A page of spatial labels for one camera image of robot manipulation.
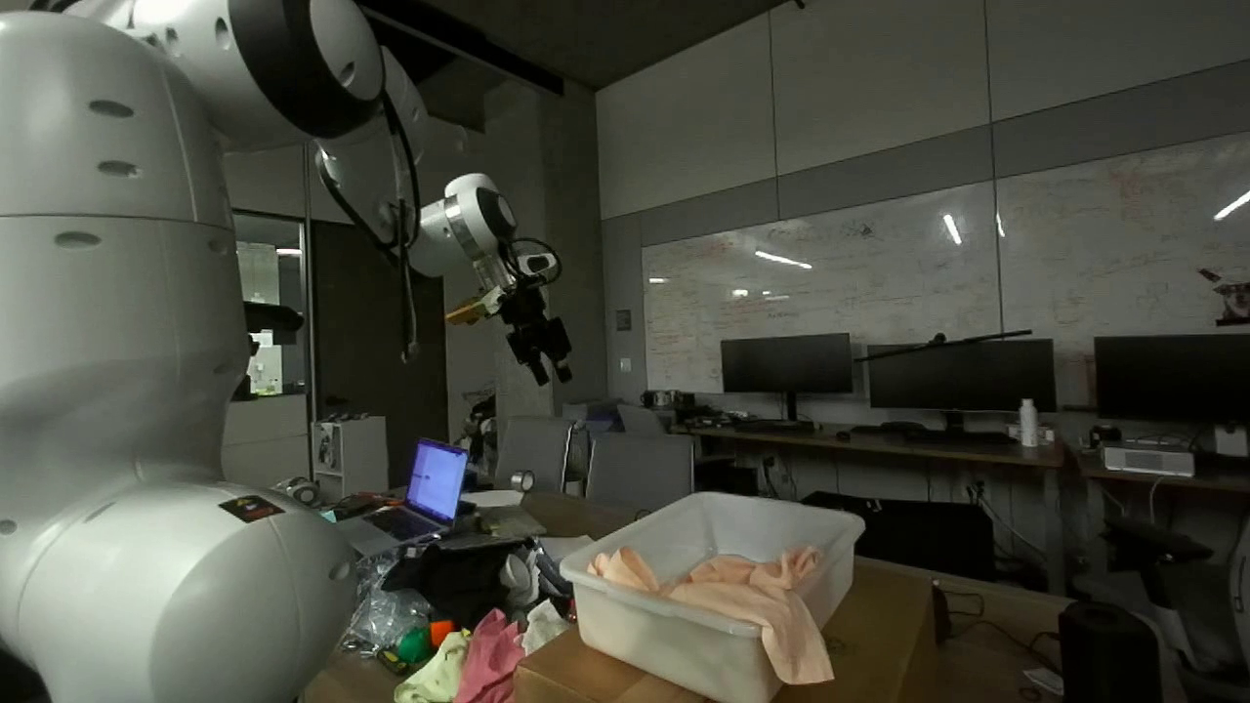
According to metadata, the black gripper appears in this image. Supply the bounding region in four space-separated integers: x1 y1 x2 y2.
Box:
499 276 580 389

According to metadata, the pale whitish cloth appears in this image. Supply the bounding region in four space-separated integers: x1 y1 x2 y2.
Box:
516 594 573 661

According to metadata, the peach printed cloth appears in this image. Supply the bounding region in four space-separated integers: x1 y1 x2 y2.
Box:
582 541 841 692

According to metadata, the pink cloth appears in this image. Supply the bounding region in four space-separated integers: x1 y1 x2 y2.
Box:
452 605 527 703

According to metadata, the yellow-green cloth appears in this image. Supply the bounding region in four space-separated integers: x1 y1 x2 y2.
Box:
391 623 478 703

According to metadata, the grey office chair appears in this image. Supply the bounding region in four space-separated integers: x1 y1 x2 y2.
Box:
582 426 699 511

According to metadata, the open laptop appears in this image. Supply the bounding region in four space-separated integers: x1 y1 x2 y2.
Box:
332 437 478 547

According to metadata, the black computer monitor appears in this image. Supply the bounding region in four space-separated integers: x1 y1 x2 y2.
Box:
869 334 1064 437
1091 333 1250 428
719 333 860 422

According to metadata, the white plastic bin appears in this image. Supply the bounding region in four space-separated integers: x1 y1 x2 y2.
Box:
560 488 873 703

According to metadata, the long wooden office desk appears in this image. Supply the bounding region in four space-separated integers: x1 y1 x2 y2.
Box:
694 426 1250 511

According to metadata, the grey desk device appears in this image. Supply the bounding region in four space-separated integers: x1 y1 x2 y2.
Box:
1102 442 1201 479

